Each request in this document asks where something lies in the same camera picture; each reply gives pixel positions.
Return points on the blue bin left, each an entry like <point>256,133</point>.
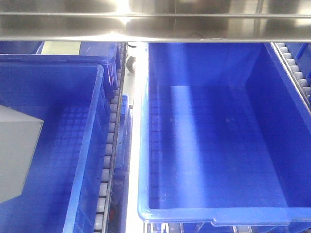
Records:
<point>61,191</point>

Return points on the gray square hollow base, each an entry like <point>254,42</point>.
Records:
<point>19,135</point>

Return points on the steel shelf beam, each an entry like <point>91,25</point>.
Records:
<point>156,20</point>

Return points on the large empty blue bin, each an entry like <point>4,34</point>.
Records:
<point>225,138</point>

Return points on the white roller conveyor strip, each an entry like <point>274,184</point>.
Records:
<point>105,192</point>

